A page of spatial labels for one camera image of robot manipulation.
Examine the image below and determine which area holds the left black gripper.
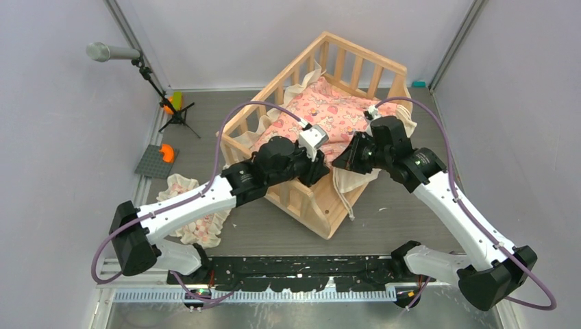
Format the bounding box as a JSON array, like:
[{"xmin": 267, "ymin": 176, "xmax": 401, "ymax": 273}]
[{"xmin": 267, "ymin": 141, "xmax": 331, "ymax": 188}]

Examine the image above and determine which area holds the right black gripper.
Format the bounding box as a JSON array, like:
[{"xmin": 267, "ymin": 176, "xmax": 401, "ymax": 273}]
[{"xmin": 333, "ymin": 131, "xmax": 391, "ymax": 174}]

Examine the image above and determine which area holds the pink printed cushion with ties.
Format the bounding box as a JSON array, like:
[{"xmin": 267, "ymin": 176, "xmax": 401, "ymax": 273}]
[{"xmin": 234, "ymin": 63, "xmax": 419, "ymax": 223}]

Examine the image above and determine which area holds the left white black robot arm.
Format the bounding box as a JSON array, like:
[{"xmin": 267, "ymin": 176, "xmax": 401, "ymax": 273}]
[{"xmin": 110, "ymin": 129, "xmax": 329, "ymax": 284}]

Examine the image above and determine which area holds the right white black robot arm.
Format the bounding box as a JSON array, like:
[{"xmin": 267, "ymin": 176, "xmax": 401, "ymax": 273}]
[{"xmin": 332, "ymin": 117, "xmax": 538, "ymax": 311}]

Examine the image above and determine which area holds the teal small block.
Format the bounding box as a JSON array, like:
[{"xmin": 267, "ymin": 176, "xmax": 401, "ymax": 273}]
[{"xmin": 411, "ymin": 81, "xmax": 427, "ymax": 88}]

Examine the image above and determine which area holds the small checkered ruffled pillow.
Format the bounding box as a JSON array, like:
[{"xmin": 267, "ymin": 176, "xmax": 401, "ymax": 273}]
[{"xmin": 156, "ymin": 173, "xmax": 231, "ymax": 249}]

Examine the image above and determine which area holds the orange curved toy piece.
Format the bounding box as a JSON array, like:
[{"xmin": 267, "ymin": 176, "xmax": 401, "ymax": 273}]
[{"xmin": 159, "ymin": 144, "xmax": 176, "ymax": 163}]

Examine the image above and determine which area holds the orange green toy ball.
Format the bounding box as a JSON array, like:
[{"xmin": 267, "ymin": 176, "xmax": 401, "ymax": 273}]
[{"xmin": 163, "ymin": 91, "xmax": 183, "ymax": 115}]

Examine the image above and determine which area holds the grey building plate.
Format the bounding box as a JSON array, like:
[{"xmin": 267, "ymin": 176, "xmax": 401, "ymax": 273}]
[{"xmin": 134, "ymin": 144, "xmax": 180, "ymax": 179}]

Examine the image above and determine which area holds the silver microphone on tripod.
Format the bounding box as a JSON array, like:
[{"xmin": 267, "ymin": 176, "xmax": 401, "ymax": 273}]
[{"xmin": 86, "ymin": 42, "xmax": 201, "ymax": 138}]

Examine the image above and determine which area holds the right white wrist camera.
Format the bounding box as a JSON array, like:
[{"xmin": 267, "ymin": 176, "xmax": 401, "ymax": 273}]
[{"xmin": 363, "ymin": 105, "xmax": 382, "ymax": 136}]

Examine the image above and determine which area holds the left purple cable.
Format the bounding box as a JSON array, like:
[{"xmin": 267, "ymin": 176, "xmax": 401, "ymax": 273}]
[{"xmin": 90, "ymin": 100, "xmax": 312, "ymax": 312}]

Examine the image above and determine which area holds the purple cable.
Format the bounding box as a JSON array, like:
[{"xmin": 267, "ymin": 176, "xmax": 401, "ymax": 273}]
[
  {"xmin": 374, "ymin": 96, "xmax": 558, "ymax": 312},
  {"xmin": 90, "ymin": 100, "xmax": 312, "ymax": 312}
]

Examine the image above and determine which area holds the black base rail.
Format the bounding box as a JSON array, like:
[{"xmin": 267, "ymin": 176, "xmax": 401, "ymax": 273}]
[{"xmin": 199, "ymin": 254, "xmax": 410, "ymax": 294}]

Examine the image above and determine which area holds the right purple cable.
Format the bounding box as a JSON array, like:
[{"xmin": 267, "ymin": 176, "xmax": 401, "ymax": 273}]
[{"xmin": 374, "ymin": 96, "xmax": 558, "ymax": 312}]

